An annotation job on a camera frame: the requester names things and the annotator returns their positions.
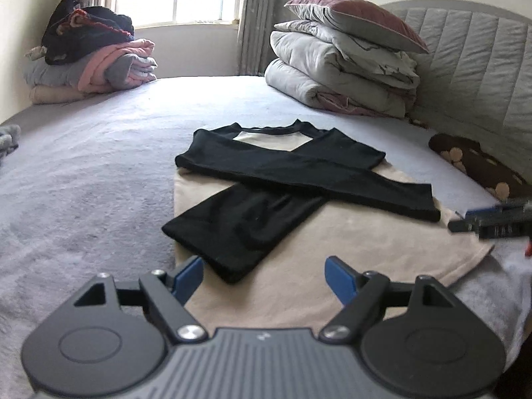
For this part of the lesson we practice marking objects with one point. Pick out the folded grey pink comforter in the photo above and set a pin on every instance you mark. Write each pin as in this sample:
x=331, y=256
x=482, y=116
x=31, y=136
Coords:
x=299, y=79

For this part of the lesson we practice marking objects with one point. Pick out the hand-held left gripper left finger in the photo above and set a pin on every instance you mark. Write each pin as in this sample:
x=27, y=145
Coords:
x=189, y=276

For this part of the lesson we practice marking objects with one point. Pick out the maroon and grey pillow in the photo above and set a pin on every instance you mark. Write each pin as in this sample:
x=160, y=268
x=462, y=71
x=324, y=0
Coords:
x=353, y=16

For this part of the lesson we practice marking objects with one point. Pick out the brown floral blanket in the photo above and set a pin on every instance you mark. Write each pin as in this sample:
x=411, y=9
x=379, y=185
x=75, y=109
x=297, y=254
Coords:
x=478, y=166

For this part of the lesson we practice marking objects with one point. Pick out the grey quilted headboard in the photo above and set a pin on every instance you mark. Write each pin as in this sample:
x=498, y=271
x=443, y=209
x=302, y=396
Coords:
x=478, y=70

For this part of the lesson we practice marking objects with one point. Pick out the folded printed grey quilt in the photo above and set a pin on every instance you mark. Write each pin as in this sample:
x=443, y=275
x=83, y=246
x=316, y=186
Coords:
x=353, y=50

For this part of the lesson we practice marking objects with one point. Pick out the beige folded blanket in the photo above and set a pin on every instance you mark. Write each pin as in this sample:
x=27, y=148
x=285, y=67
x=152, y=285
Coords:
x=54, y=95

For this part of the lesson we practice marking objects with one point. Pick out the cream floral cloth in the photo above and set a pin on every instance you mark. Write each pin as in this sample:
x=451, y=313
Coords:
x=408, y=57

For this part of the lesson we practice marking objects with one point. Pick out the grey folded blanket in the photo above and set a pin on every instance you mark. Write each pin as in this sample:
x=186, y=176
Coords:
x=50, y=75

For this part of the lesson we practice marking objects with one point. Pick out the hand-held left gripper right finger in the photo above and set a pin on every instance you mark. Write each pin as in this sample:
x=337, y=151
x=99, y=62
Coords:
x=338, y=278

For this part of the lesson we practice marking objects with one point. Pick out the grey folded garment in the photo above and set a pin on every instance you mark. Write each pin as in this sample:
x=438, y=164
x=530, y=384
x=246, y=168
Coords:
x=124, y=70

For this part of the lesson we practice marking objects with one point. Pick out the grey fleece garment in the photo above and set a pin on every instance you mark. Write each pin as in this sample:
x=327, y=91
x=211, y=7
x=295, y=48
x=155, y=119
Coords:
x=8, y=141

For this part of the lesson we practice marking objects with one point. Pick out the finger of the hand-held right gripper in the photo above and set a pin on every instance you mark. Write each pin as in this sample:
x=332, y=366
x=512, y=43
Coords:
x=498, y=226
x=482, y=212

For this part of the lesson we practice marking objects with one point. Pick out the small brown yellow object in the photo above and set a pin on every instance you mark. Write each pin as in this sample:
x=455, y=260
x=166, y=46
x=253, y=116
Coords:
x=417, y=122

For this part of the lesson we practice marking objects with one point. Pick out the dark knitted garment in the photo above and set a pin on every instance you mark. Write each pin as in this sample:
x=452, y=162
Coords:
x=83, y=29

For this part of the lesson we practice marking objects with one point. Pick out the pink folded garment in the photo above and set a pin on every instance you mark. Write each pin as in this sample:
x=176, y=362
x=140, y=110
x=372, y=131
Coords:
x=108, y=58

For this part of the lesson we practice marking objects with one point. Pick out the beige and black shirt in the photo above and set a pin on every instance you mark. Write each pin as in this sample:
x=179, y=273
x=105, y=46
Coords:
x=291, y=232

